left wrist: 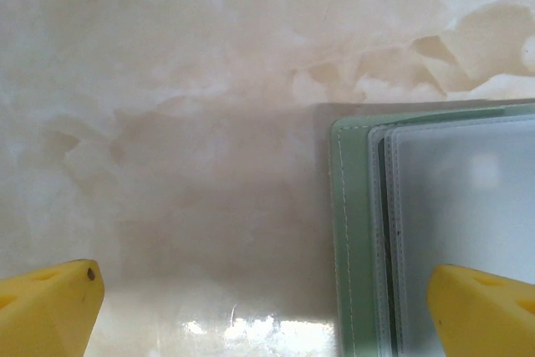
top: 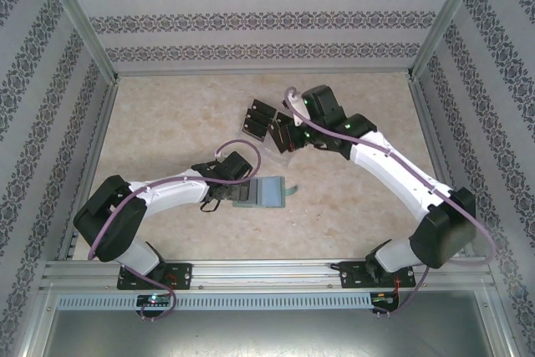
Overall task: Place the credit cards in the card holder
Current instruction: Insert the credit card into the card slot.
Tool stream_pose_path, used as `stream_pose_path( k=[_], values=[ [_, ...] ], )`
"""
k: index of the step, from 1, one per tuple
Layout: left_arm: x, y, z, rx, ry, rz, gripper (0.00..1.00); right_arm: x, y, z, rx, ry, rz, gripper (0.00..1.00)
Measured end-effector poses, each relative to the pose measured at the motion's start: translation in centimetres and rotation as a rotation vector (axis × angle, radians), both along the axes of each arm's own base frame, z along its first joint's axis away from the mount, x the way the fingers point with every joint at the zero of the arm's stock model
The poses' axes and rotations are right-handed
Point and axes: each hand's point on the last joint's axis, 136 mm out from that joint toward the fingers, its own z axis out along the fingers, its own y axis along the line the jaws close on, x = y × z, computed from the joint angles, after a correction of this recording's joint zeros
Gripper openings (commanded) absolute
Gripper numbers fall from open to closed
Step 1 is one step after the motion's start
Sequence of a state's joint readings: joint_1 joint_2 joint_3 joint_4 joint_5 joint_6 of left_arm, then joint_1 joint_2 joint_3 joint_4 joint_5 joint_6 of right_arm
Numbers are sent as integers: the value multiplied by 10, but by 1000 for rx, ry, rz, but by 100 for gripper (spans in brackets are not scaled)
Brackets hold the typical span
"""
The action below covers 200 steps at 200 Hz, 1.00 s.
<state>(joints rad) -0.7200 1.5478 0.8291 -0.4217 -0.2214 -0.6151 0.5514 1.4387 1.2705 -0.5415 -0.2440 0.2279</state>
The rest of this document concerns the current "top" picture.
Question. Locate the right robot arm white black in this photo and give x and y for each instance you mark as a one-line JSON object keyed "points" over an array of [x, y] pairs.
{"points": [[393, 169]]}

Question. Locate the aluminium mounting rail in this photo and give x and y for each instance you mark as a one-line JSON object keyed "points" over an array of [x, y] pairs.
{"points": [[267, 275]]}

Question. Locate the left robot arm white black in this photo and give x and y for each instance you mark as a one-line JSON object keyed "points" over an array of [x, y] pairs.
{"points": [[175, 192]]}

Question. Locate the green card holder wallet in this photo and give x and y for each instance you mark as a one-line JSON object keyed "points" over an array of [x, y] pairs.
{"points": [[271, 192]]}

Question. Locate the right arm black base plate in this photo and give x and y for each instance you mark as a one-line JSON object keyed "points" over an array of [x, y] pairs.
{"points": [[351, 275]]}

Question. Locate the clear acrylic card stand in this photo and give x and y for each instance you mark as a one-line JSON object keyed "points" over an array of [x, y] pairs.
{"points": [[281, 159]]}

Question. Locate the aluminium frame post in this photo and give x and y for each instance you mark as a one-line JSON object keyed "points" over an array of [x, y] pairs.
{"points": [[449, 18], [75, 18]]}

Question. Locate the aluminium side rail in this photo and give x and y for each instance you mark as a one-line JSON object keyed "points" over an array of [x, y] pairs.
{"points": [[426, 123], [102, 123]]}

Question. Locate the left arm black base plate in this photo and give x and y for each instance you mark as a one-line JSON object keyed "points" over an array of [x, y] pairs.
{"points": [[181, 277]]}

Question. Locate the grey metal sheet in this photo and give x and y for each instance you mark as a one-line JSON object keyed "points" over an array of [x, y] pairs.
{"points": [[267, 332]]}

